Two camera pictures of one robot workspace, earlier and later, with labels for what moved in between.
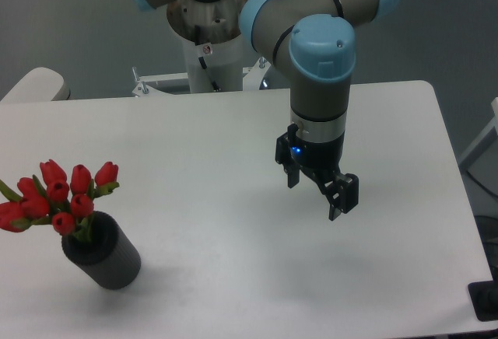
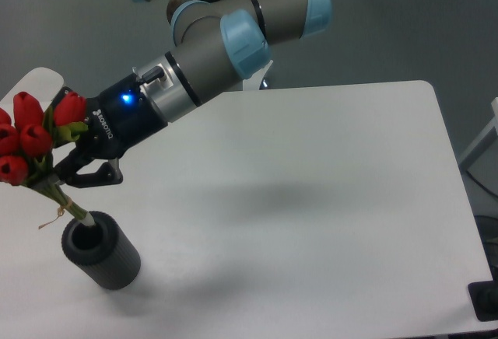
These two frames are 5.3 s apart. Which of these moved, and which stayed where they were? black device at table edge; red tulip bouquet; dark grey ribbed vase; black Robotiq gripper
Moved: red tulip bouquet; black Robotiq gripper
Stayed: black device at table edge; dark grey ribbed vase
